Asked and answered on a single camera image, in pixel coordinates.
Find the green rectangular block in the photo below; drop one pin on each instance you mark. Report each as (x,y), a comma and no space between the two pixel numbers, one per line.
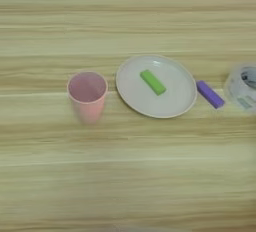
(153,82)

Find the purple rectangular block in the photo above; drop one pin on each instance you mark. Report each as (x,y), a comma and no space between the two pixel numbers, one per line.
(210,94)

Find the clear tape roll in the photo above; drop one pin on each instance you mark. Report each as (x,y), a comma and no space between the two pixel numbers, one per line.
(237,91)

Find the pink plastic cup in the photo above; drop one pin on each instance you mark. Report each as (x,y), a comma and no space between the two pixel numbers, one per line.
(87,102)

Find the white round plate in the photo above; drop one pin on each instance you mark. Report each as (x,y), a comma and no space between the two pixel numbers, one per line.
(173,99)

